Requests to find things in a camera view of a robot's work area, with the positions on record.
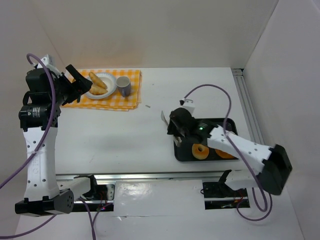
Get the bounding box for metal tongs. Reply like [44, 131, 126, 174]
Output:
[160, 111, 182, 147]

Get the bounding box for long bread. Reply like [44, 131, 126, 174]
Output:
[89, 85, 108, 96]

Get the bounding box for oval bread loaf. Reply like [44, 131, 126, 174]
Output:
[88, 71, 107, 90]

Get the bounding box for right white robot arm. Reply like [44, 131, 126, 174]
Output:
[167, 107, 293, 196]

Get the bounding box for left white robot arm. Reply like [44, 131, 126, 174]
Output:
[15, 64, 97, 217]

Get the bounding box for black tray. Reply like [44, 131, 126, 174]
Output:
[173, 118, 238, 163]

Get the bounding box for small round bun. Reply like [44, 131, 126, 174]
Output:
[191, 144, 210, 160]

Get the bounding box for white paper plate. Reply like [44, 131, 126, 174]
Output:
[85, 72, 117, 100]

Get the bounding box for lavender mug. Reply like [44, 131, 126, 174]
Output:
[116, 76, 131, 98]

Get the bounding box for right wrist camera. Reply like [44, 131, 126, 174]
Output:
[179, 98, 195, 115]

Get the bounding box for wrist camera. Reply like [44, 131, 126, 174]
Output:
[179, 98, 195, 115]
[27, 53, 62, 77]

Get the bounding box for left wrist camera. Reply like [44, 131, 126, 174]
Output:
[27, 53, 62, 77]

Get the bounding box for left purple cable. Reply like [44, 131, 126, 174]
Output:
[0, 53, 113, 240]

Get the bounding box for purple cable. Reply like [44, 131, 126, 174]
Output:
[183, 83, 273, 222]
[0, 53, 113, 240]

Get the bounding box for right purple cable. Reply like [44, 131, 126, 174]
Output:
[183, 83, 273, 222]

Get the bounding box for sugared ring pastry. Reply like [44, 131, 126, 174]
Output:
[214, 149, 237, 160]

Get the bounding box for aluminium rail front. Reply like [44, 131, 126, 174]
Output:
[53, 170, 253, 186]

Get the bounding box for aluminium rail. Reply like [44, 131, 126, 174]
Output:
[53, 170, 253, 186]
[231, 68, 265, 144]

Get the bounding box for aluminium rail right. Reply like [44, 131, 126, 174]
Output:
[231, 68, 265, 144]

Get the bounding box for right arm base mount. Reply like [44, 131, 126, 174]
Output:
[200, 182, 250, 210]

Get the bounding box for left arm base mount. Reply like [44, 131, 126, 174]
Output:
[80, 183, 115, 212]

